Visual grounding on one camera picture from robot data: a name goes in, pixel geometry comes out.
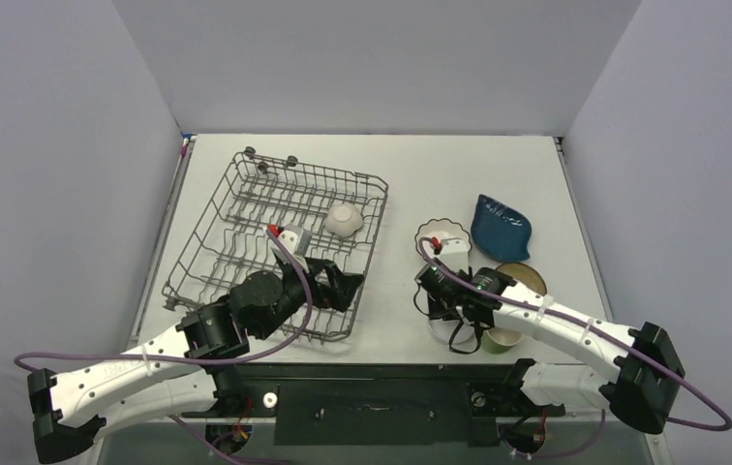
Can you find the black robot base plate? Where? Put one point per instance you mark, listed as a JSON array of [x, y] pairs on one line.
[[334, 404]]

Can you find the green mug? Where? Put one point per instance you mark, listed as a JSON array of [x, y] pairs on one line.
[[498, 341]]

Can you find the grey wire dish rack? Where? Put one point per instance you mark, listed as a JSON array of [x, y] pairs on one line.
[[229, 241]]

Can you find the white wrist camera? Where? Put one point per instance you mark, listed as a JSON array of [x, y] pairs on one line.
[[454, 254], [295, 240]]

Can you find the blue leaf-shaped dish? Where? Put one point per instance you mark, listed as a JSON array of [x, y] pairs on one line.
[[500, 232]]

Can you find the white scalloped bowl black rim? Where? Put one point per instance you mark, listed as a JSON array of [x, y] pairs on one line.
[[443, 229]]

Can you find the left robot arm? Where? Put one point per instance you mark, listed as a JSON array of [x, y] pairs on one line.
[[184, 369]]

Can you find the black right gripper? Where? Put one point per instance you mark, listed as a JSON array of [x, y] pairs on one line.
[[445, 302]]

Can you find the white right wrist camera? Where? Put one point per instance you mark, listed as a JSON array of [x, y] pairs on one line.
[[454, 254]]

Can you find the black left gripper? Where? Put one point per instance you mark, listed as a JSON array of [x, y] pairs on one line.
[[341, 286]]

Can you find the tan brown bowl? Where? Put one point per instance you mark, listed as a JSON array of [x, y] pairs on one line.
[[525, 274]]

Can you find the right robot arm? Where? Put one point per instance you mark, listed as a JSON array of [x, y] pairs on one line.
[[627, 370]]

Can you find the aluminium table edge rail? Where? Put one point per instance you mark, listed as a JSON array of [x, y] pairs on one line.
[[559, 146]]

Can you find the small white lobed bowl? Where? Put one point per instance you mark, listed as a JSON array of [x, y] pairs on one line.
[[343, 220]]

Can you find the plain white bowl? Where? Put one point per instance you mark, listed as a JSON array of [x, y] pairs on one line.
[[452, 332]]

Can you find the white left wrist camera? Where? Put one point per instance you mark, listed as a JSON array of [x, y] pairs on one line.
[[295, 240]]

